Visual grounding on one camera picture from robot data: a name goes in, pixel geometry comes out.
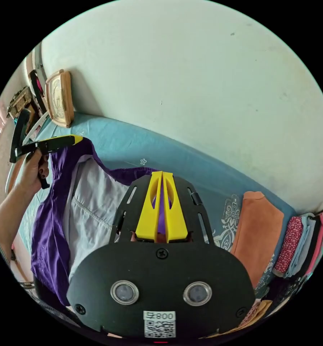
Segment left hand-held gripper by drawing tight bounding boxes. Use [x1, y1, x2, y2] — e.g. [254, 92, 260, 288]
[15, 134, 84, 190]

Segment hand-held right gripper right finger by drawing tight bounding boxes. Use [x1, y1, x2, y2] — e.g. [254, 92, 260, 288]
[163, 172, 189, 243]

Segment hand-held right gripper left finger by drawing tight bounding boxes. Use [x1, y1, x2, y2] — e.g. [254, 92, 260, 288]
[135, 171, 164, 240]

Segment purple jacket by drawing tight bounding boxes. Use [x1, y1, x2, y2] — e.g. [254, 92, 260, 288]
[30, 137, 178, 307]

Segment person's left forearm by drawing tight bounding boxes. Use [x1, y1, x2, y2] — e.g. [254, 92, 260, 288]
[0, 184, 41, 264]

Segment person's left hand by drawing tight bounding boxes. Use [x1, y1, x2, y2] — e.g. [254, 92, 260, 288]
[14, 148, 50, 193]

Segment wooden framed clock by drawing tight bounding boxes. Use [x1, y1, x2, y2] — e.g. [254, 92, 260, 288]
[45, 69, 75, 129]

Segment bed with blue printed sheet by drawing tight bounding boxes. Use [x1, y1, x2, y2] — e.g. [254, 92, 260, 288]
[15, 112, 298, 299]

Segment orange folded garment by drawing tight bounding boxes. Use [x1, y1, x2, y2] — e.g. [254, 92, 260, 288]
[229, 191, 285, 289]

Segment pile of clothes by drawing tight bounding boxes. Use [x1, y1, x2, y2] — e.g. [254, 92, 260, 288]
[272, 207, 323, 279]

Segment person's body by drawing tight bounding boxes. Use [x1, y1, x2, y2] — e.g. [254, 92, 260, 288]
[21, 275, 82, 328]

